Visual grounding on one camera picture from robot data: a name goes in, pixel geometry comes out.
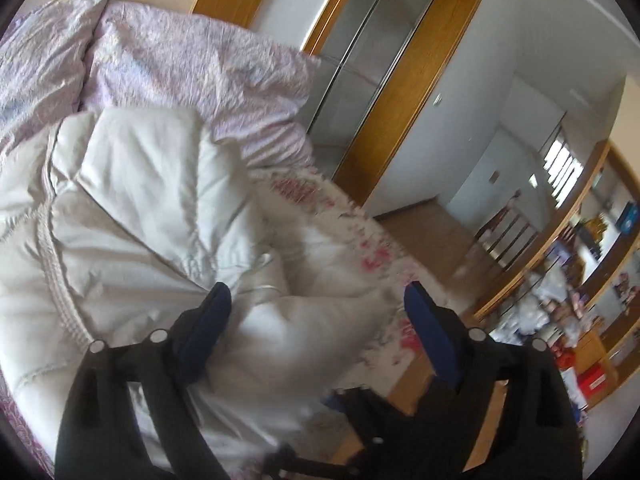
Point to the floral bed sheet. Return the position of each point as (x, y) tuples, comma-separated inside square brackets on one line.
[(360, 240)]

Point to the cream quilted down jacket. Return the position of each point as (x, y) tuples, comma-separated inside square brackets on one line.
[(125, 240)]

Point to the wooden door frame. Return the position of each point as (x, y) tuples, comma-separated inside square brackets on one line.
[(410, 85)]

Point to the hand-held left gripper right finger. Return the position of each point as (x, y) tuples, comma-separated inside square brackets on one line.
[(430, 335)]

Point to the bright window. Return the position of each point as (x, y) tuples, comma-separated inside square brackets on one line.
[(562, 165)]

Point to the small white wall plate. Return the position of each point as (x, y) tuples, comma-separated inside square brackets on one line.
[(438, 100)]

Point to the frosted glass sliding door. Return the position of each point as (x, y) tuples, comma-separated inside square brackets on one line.
[(370, 60)]

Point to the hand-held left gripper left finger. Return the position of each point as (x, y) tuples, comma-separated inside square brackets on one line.
[(207, 330)]

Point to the clutter of shelf goods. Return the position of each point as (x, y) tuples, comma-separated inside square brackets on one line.
[(550, 305)]

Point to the wooden shelf unit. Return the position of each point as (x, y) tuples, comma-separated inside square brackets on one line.
[(565, 225)]

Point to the lilac crinkled pillow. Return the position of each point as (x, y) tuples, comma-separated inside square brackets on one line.
[(40, 60), (200, 75)]

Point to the blue box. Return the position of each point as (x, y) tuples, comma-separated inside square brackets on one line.
[(627, 220)]

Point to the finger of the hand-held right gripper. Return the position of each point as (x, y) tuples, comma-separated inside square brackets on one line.
[(345, 401), (315, 467)]

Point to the dark wooden chair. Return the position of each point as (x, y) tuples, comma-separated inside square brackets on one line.
[(510, 230)]

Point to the red box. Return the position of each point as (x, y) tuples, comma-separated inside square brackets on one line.
[(595, 385)]

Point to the small brown wall plate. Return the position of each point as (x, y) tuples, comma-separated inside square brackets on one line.
[(493, 176)]

